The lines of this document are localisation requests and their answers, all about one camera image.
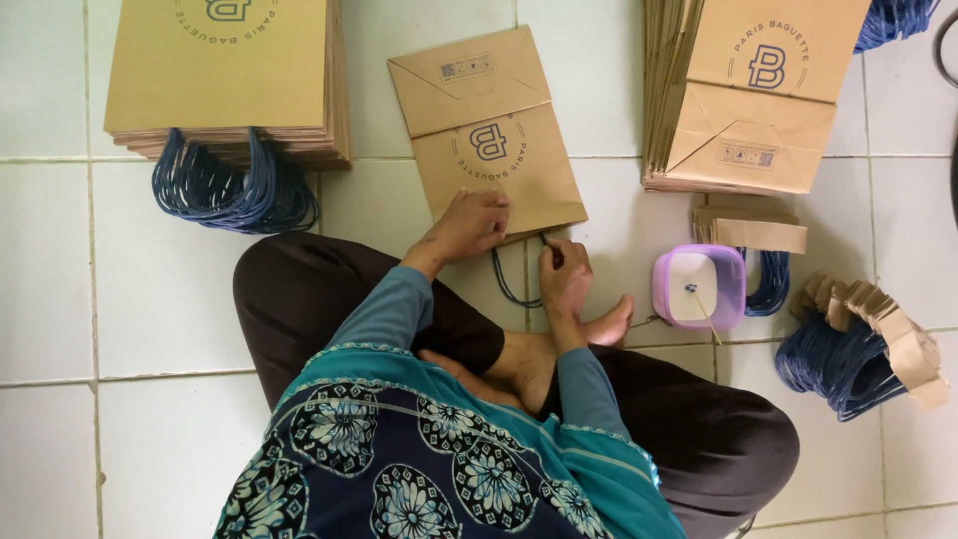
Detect pile of paper-strip rope handles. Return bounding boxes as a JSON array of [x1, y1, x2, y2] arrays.
[[774, 271, 952, 423]]

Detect brown printed paper bag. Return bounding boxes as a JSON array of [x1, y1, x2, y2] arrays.
[[388, 24, 589, 245]]

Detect purple plastic glue container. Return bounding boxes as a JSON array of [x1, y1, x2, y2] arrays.
[[652, 244, 748, 332]]

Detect person's bare foot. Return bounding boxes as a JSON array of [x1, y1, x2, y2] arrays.
[[486, 293, 636, 417]]

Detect black cable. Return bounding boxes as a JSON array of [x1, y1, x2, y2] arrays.
[[933, 7, 958, 91]]

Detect thin wooden glue stick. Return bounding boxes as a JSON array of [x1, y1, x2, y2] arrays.
[[686, 283, 724, 346]]

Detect person's patterned teal scarf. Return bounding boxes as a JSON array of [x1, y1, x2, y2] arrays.
[[213, 343, 687, 539]]

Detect white glue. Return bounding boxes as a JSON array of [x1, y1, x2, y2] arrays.
[[668, 253, 719, 323]]

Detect blue rope bag handle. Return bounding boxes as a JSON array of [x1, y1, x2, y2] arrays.
[[490, 232, 552, 309]]

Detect person's left hand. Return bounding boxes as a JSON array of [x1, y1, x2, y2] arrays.
[[416, 187, 512, 265]]

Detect bundle of blue rope handles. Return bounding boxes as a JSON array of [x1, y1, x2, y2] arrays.
[[855, 0, 943, 54]]

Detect stack of handled paper bags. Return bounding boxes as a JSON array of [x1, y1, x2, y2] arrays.
[[103, 0, 353, 235]]

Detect person's dark trousers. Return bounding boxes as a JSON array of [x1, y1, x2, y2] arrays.
[[233, 231, 801, 539]]

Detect small stack of paper-strip handles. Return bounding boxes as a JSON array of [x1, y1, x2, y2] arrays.
[[692, 196, 809, 318]]

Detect person's right hand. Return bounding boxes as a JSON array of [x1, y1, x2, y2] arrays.
[[537, 236, 595, 330]]

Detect stack of handleless paper bags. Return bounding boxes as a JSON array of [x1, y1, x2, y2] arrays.
[[641, 0, 874, 198]]

